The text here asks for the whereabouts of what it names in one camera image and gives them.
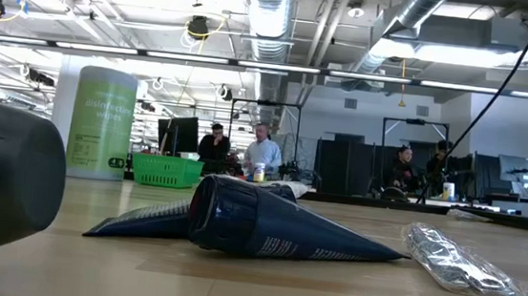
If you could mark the long LED light bar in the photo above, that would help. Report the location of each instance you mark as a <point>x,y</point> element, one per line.
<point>271,65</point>

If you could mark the navy blue toiletry tube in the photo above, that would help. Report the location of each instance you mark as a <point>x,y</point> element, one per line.
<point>143,219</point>

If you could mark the long clear packet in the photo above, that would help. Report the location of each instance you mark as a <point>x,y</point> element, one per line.
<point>455,263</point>

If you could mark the black packs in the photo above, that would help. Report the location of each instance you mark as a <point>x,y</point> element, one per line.
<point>262,224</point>

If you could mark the white bottle with yellow label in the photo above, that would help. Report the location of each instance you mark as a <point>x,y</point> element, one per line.
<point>259,172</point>

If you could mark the green disinfecting wipes canister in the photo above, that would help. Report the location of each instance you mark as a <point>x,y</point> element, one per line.
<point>102,129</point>

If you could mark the black computer monitor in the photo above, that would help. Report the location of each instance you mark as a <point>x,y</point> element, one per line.
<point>179,133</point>

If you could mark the grey computer monitor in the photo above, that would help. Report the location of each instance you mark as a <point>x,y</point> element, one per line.
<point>514,167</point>

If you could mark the black partition panel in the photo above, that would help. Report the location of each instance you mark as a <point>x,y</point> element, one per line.
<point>339,166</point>

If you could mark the person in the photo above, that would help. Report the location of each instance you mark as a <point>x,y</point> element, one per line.
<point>402,172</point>
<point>441,163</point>
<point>263,153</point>
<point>213,148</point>

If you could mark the background black rig frame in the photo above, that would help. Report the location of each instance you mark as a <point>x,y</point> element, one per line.
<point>415,121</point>
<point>268,103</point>

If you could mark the silver ventilation duct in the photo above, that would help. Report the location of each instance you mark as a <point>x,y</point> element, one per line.
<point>270,24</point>
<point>410,7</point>

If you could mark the black aluminium table frame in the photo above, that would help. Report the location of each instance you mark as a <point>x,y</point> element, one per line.
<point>383,203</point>

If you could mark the narrow green plastic basket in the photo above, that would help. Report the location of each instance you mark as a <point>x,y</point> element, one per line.
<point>166,170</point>

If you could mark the white pillar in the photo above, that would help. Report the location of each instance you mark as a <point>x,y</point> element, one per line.
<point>64,102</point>

